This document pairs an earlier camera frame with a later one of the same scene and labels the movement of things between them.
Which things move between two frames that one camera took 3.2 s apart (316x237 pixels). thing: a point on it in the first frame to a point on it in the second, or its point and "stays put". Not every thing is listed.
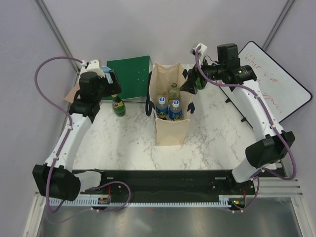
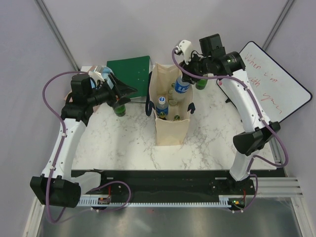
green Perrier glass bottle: x=200 y=83 stays put
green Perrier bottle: x=118 y=106 stays put
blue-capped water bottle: x=175 y=111 to x=181 y=88
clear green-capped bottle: x=174 y=93 stays put
